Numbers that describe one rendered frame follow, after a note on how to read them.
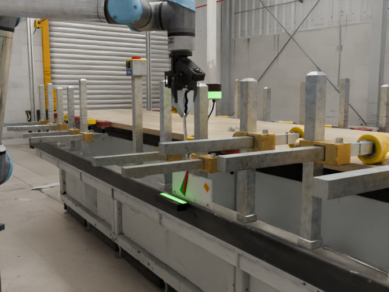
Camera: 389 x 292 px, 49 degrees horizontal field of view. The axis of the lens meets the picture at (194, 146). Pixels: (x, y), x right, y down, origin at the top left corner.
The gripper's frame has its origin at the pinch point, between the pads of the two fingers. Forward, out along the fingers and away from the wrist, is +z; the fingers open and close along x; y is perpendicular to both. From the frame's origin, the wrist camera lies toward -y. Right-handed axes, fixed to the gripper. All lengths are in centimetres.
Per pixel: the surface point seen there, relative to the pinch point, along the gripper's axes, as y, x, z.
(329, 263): -58, -3, 31
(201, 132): 0.0, -6.5, 6.5
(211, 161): -7.3, -5.7, 15.4
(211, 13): 132, -104, -59
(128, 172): -3.6, 22.1, 16.4
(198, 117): 0.9, -5.9, 1.4
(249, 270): -24, -8, 47
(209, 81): 133, -103, -12
